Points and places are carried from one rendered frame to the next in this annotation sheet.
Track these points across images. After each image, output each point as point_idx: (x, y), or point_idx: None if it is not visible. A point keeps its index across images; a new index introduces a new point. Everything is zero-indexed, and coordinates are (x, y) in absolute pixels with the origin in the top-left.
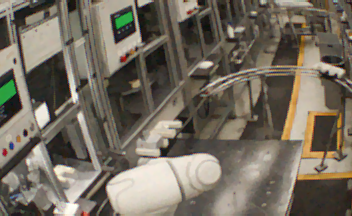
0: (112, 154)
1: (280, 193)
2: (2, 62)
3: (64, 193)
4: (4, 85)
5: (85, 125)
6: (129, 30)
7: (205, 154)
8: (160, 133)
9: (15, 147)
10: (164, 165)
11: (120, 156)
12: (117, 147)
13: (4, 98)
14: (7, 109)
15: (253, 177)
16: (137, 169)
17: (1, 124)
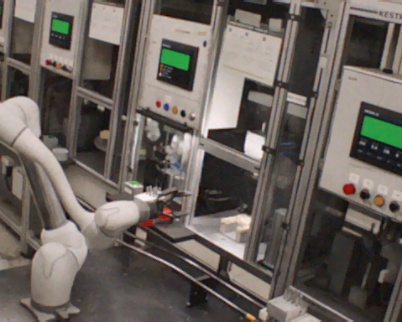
0: (172, 194)
1: None
2: (192, 33)
3: (186, 208)
4: (180, 53)
5: (255, 195)
6: (389, 161)
7: None
8: None
9: (169, 112)
10: (11, 101)
11: (279, 289)
12: (283, 276)
13: (175, 63)
14: (174, 75)
15: None
16: (22, 98)
17: (165, 80)
